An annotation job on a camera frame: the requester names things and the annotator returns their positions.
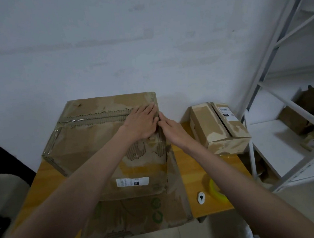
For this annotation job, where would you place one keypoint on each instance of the large taped cardboard box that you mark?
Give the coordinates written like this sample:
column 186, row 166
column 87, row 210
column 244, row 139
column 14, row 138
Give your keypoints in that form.
column 92, row 137

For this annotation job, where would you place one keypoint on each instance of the white box cutter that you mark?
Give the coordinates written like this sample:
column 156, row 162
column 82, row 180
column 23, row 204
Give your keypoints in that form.
column 201, row 198

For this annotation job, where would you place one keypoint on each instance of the person's right hand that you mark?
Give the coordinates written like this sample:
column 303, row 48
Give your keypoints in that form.
column 176, row 133

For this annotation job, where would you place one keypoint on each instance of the yellow tape roll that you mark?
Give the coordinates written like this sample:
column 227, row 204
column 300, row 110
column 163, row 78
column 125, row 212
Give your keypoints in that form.
column 218, row 193

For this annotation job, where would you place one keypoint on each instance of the black chair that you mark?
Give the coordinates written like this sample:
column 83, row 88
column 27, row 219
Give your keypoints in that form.
column 4, row 176

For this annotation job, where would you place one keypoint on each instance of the flat cardboard sheet green print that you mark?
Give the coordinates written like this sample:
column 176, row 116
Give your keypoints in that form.
column 144, row 213

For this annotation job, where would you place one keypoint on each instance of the brown cardboard box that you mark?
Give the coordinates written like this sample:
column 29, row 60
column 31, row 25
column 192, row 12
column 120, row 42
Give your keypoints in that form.
column 294, row 119

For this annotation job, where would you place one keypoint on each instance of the person's left forearm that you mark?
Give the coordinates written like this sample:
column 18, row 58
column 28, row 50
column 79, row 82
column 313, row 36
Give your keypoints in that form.
column 70, row 197

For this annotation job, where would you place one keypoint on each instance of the person's left hand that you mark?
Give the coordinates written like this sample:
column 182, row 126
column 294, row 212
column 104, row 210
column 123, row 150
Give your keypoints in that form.
column 140, row 123

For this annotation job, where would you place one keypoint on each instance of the small cardboard box white label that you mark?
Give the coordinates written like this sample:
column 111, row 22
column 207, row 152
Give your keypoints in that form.
column 216, row 128

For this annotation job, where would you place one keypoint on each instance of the person's right forearm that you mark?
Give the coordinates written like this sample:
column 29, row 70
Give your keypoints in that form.
column 244, row 189

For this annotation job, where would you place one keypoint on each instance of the person's left fingers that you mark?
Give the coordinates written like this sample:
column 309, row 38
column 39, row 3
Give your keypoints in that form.
column 149, row 111

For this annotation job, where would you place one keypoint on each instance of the person's right fingers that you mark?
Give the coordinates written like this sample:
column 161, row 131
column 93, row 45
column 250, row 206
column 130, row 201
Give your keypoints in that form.
column 164, row 125

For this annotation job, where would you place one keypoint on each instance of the white metal shelf rack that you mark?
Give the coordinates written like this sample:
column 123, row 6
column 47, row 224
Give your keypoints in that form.
column 282, row 41

